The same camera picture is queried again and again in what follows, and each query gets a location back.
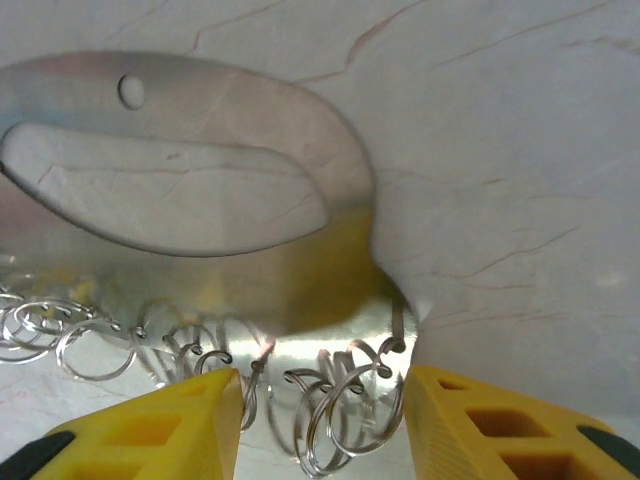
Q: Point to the clear plastic bag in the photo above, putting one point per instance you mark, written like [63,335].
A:
[225,100]

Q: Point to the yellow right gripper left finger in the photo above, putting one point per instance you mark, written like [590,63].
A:
[150,440]

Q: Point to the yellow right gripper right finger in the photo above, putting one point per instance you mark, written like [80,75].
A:
[500,440]

